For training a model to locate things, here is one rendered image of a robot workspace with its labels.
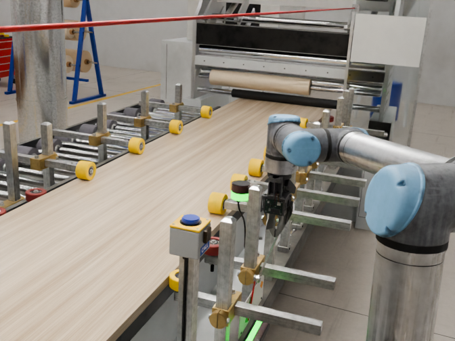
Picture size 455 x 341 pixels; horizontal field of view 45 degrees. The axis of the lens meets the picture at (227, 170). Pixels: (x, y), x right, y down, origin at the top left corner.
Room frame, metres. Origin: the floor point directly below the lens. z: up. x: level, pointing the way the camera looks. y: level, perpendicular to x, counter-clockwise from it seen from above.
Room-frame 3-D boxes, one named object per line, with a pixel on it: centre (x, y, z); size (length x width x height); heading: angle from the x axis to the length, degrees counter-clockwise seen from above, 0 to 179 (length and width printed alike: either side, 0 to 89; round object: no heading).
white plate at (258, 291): (1.54, -0.10, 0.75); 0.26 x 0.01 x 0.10; 161
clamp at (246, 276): (1.60, -0.09, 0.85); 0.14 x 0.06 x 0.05; 161
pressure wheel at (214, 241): (1.66, 0.03, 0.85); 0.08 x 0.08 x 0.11
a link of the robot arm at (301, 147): (1.40, -0.19, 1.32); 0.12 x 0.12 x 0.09; 14
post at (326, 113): (2.76, -0.49, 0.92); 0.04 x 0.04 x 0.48; 71
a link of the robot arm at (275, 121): (1.51, -0.15, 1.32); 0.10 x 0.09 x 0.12; 14
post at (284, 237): (2.05, -0.25, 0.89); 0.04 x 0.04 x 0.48; 71
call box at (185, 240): (1.09, 0.07, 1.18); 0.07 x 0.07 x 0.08; 71
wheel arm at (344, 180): (2.32, -0.36, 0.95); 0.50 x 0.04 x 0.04; 71
